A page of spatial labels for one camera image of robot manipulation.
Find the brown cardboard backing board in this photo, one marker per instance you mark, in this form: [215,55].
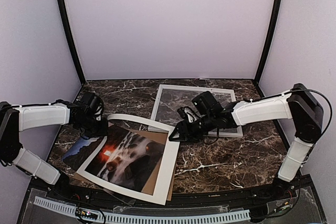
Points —
[172,184]

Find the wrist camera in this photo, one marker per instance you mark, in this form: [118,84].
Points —
[206,105]
[99,112]

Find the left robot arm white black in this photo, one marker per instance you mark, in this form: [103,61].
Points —
[27,132]

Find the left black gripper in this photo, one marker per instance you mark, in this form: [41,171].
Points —
[103,131]

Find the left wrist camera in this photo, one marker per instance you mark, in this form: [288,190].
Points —
[99,112]

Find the right black corner post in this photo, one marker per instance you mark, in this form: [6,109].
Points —
[268,40]

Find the left black corner post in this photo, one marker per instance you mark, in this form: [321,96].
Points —
[70,40]

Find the white mat board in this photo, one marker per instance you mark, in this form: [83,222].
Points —
[168,166]

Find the clear acrylic sheet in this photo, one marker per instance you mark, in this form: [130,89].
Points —
[178,103]

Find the black corner post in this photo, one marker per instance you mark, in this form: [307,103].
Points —
[70,40]
[268,40]

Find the small green circuit board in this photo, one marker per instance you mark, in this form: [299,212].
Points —
[85,214]

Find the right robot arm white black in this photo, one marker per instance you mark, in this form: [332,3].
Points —
[297,104]

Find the dark landscape photo print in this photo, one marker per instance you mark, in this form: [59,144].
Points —
[127,158]

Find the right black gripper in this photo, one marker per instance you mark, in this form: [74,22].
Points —
[181,126]

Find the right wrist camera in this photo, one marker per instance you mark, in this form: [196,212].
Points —
[206,105]

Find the white picture frame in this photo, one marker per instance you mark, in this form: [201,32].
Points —
[157,103]

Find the white slotted cable duct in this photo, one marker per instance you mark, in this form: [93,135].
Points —
[110,217]

